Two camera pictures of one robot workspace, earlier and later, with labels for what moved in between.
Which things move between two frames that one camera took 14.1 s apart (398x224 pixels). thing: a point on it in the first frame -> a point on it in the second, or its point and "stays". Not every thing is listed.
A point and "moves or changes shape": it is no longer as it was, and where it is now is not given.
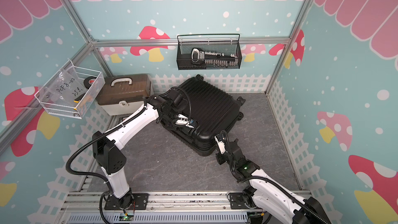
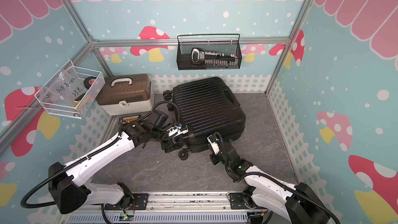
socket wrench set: (201, 58) stays
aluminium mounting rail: (88, 208) stays
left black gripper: (179, 112) -> (169, 145)
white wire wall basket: (69, 92) stays
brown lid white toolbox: (123, 95) stays
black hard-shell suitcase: (215, 110) moves or changes shape
